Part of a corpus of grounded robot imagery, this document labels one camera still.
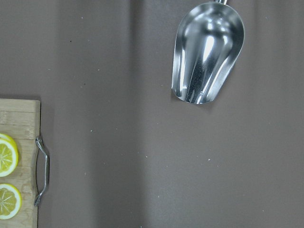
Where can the metal ice scoop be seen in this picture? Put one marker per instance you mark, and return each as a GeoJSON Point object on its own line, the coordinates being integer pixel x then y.
{"type": "Point", "coordinates": [208, 42]}

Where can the bamboo cutting board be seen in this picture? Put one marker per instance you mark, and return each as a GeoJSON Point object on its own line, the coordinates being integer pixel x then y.
{"type": "Point", "coordinates": [20, 119]}

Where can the upper lemon slice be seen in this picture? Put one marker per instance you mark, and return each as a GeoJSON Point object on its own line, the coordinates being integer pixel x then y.
{"type": "Point", "coordinates": [9, 155]}

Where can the lemon slice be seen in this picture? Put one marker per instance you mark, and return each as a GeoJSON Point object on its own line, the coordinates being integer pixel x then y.
{"type": "Point", "coordinates": [10, 201]}
{"type": "Point", "coordinates": [9, 155]}

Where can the lower lemon slice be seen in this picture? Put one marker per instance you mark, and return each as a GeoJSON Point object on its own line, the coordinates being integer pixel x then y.
{"type": "Point", "coordinates": [10, 201]}

